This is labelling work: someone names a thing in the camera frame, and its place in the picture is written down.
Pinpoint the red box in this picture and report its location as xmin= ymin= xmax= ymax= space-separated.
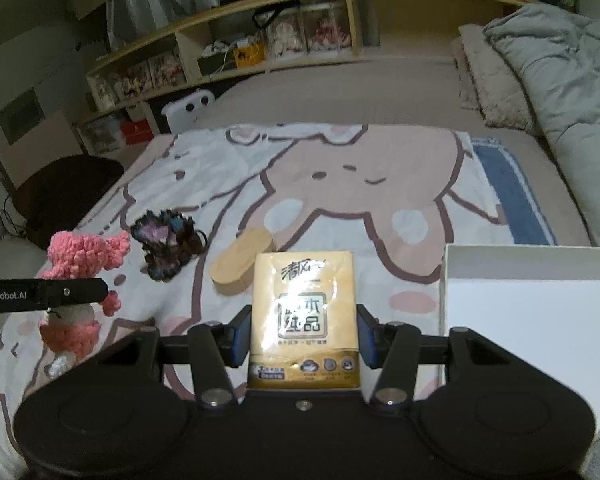
xmin=121 ymin=121 xmax=154 ymax=144

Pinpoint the grey duvet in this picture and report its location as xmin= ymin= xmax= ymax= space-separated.
xmin=482 ymin=2 xmax=600 ymax=247

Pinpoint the doll in clear case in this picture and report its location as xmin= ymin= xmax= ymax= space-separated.
xmin=267 ymin=7 xmax=307 ymax=62
xmin=302 ymin=0 xmax=354 ymax=54

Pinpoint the white device with two holes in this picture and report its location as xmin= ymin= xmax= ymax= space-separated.
xmin=161 ymin=91 xmax=219 ymax=136

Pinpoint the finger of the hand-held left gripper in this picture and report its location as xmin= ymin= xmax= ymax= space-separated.
xmin=40 ymin=278 xmax=109 ymax=309

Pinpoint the pink and white crochet doll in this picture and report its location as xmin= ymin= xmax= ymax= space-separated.
xmin=39 ymin=305 xmax=102 ymax=362

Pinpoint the white cardboard box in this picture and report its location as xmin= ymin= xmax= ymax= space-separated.
xmin=439 ymin=243 xmax=600 ymax=411

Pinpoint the figure display box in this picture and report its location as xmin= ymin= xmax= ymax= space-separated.
xmin=147 ymin=52 xmax=187 ymax=89
xmin=107 ymin=62 xmax=151 ymax=102

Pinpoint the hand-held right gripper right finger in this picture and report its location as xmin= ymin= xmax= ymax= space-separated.
xmin=356 ymin=305 xmax=511 ymax=411

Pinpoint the dark box on shelf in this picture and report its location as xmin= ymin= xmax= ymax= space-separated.
xmin=197 ymin=54 xmax=237 ymax=77

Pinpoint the oval wooden box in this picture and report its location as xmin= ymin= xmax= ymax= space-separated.
xmin=210 ymin=226 xmax=274 ymax=297

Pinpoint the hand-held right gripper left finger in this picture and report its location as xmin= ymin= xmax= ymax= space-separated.
xmin=95 ymin=305 xmax=254 ymax=411

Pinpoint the clear plastic storage box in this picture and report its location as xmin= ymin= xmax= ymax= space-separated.
xmin=77 ymin=115 xmax=124 ymax=157

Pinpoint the beige fluffy pillow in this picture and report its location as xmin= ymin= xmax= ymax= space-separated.
xmin=452 ymin=24 xmax=545 ymax=137

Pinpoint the wooden headboard shelf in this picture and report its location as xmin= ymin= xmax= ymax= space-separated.
xmin=82 ymin=0 xmax=556 ymax=111

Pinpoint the printed blanket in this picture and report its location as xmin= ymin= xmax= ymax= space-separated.
xmin=0 ymin=122 xmax=508 ymax=441

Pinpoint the dark round chair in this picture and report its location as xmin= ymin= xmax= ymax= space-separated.
xmin=12 ymin=155 xmax=127 ymax=252

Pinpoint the yellow paper bag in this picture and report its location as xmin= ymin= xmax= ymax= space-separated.
xmin=234 ymin=42 xmax=267 ymax=69

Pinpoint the pink crochet toy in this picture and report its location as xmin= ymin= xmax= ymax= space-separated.
xmin=40 ymin=231 xmax=132 ymax=317

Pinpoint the yellow tissue pack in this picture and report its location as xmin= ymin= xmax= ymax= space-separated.
xmin=246 ymin=251 xmax=362 ymax=391

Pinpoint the bed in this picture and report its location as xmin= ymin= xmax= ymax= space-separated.
xmin=0 ymin=57 xmax=600 ymax=480

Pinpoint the blue towel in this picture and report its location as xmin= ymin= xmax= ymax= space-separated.
xmin=472 ymin=142 xmax=557 ymax=247

